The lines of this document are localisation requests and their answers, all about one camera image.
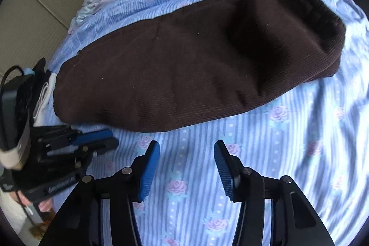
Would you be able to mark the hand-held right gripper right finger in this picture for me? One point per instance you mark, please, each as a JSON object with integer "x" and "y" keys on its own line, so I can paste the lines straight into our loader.
{"x": 223, "y": 171}

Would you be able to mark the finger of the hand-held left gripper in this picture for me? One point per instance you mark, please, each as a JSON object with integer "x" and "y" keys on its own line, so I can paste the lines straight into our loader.
{"x": 108, "y": 145}
{"x": 92, "y": 136}

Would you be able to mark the white cloth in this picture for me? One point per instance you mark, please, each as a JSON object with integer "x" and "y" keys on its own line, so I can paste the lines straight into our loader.
{"x": 43, "y": 102}

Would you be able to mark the person's left hand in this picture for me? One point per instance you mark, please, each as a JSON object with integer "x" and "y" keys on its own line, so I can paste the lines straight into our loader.
{"x": 11, "y": 159}

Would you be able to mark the dark brown pants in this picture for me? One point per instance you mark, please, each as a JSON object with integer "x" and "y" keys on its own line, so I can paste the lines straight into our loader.
{"x": 187, "y": 61}

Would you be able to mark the blue striped floral bedsheet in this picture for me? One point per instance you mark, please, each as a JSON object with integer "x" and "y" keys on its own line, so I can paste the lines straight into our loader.
{"x": 288, "y": 162}

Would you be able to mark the pale floral cloth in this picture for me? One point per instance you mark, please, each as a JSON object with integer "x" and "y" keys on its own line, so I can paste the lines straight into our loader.
{"x": 92, "y": 1}

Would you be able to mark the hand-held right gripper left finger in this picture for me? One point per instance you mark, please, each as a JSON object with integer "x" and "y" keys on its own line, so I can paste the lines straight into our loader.
{"x": 150, "y": 171}

